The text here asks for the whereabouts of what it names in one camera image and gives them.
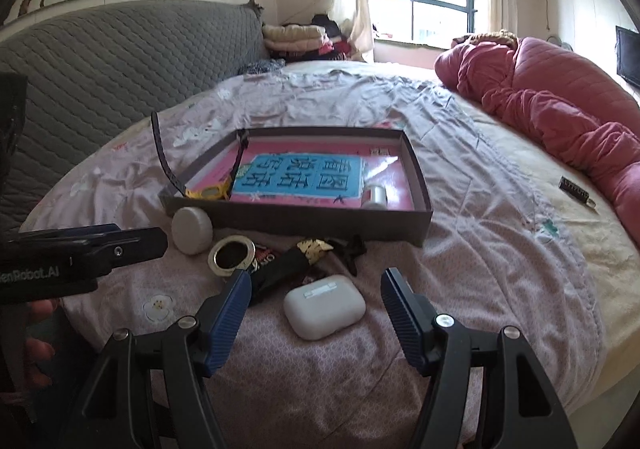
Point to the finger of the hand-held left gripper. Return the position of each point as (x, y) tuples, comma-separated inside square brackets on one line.
[(130, 246), (55, 235)]

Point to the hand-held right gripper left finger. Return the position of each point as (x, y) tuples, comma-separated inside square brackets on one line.
[(230, 314)]

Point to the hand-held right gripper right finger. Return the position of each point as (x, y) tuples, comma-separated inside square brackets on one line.
[(400, 314)]

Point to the shiny metal cylinder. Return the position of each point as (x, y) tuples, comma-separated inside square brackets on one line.
[(220, 266)]

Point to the white round plastic cap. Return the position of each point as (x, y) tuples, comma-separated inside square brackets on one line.
[(191, 229)]

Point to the black stick with gold tip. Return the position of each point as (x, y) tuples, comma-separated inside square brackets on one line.
[(285, 269)]

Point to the shallow grey cardboard box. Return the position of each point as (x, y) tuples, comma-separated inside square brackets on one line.
[(325, 224)]

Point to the person's left hand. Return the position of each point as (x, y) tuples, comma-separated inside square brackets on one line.
[(40, 354)]

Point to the red keys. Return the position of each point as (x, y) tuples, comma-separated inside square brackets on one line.
[(263, 260)]

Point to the small white silver cylinder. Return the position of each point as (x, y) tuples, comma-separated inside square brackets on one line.
[(375, 196)]

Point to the pink and blue book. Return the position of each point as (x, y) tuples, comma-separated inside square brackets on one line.
[(300, 179)]

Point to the grey quilted headboard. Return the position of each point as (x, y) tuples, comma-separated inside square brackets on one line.
[(125, 59)]

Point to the dark patterned cloth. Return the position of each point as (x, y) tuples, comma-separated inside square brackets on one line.
[(260, 67)]

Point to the pink quilt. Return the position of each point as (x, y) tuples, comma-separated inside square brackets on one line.
[(540, 94)]

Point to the beige folded blankets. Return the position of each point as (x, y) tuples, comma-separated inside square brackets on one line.
[(295, 36)]

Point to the pile of dark clothes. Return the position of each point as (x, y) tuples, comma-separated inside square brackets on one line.
[(337, 41)]

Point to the brown cloth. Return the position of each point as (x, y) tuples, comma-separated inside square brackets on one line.
[(500, 37)]

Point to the black television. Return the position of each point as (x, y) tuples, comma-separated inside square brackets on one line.
[(629, 56)]

